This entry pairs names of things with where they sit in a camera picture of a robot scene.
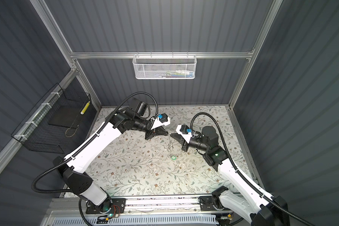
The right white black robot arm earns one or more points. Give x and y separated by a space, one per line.
256 206

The white ventilated cable duct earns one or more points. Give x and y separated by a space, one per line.
155 220

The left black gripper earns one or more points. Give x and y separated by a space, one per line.
155 132

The black pad in basket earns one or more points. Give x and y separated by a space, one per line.
66 117

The yellow marker in basket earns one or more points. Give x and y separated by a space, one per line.
83 111

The white wire mesh basket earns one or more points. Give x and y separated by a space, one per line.
145 67

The pens in white basket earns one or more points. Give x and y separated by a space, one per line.
187 74

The floral table mat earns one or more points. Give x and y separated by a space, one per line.
132 166

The black wire basket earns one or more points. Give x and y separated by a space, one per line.
52 127

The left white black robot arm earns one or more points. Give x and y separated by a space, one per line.
126 119

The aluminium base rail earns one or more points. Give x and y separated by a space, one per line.
137 205

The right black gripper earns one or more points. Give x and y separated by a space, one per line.
178 137

